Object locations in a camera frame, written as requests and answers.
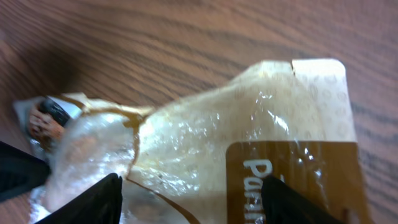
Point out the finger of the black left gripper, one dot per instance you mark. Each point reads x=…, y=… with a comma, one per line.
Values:
x=20, y=172

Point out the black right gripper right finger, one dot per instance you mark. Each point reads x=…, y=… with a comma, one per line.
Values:
x=283, y=205

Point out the brown white snack packet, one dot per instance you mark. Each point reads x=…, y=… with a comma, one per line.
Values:
x=206, y=158

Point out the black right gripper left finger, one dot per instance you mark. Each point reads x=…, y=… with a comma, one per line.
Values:
x=100, y=204

